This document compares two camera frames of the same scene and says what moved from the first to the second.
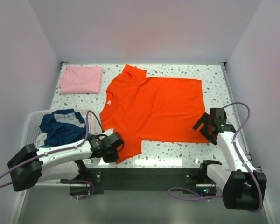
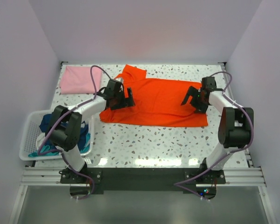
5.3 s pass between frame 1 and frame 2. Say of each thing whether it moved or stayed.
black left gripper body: moved
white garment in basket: stayed
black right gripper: moved
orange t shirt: moved
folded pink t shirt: stayed
